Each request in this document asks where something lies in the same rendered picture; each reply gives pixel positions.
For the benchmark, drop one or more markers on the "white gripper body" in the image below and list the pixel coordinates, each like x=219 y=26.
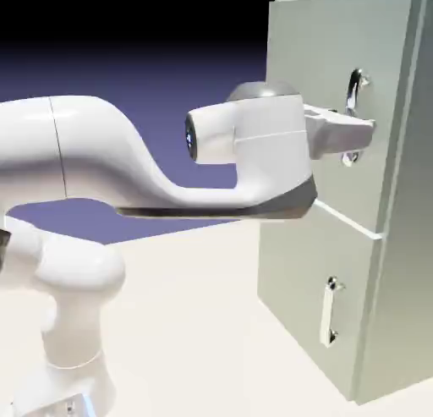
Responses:
x=348 y=131

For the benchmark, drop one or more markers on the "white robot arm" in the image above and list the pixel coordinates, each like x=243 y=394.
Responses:
x=101 y=160

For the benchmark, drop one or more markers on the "large grey-green cabinet door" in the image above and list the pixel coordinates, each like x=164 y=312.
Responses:
x=324 y=51

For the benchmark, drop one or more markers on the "grey-green cabinet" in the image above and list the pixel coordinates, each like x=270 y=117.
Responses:
x=406 y=220

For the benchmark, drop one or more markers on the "small grey-green cabinet door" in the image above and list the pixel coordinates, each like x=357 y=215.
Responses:
x=297 y=264

